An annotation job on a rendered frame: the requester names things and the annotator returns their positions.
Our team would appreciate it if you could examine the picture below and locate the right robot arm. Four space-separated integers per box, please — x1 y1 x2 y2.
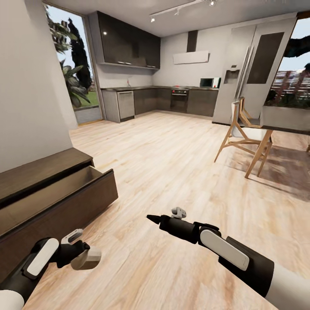
147 206 310 310

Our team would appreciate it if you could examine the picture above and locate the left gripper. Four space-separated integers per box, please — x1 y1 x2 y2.
57 240 90 269

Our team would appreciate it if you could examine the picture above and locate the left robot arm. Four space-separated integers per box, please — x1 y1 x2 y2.
0 229 90 310

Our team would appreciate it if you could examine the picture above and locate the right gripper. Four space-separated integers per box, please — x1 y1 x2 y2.
147 215 186 239

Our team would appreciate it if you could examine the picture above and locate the pillar candle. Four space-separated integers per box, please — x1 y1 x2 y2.
70 246 102 270

